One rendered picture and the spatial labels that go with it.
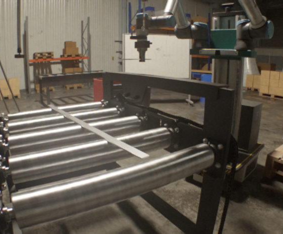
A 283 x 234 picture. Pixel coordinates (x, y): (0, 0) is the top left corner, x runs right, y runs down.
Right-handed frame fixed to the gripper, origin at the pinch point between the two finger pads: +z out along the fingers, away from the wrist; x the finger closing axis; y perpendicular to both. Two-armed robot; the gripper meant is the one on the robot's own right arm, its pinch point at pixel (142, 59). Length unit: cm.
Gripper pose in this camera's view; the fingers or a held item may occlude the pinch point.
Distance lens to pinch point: 163.6
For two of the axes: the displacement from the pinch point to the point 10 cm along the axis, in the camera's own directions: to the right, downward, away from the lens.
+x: -5.4, -2.1, 8.1
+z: 0.0, 9.7, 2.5
